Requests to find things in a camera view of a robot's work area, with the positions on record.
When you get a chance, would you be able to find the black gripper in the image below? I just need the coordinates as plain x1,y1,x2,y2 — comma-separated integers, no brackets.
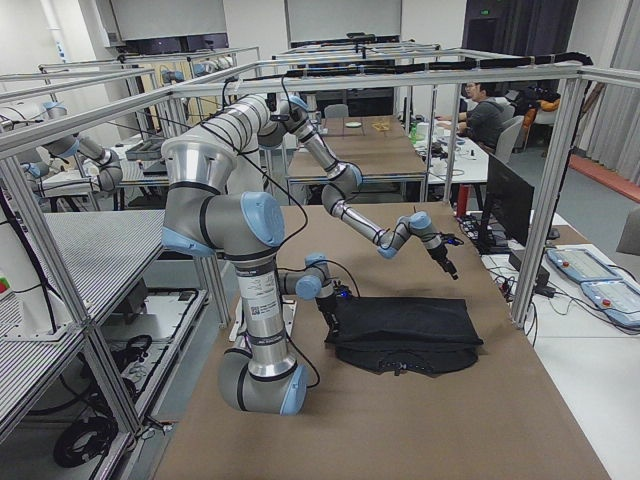
427,244,459,280
316,295,340,339

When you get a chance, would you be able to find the black printed t-shirt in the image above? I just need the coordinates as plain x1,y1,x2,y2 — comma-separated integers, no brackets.
326,297,483,376

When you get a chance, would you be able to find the power strip with plugs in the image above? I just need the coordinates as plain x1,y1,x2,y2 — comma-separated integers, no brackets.
456,215,481,241

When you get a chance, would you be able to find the black Huawei monitor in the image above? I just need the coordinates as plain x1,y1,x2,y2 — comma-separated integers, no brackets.
476,155,534,254

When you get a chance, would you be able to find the teach pendant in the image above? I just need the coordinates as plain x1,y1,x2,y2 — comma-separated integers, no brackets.
546,248,622,283

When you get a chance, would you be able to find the striped workbench table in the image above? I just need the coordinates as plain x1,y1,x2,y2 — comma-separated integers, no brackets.
1,210,164,352

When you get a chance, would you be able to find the aluminium frame post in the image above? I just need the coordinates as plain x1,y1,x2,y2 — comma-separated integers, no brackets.
511,76,588,329

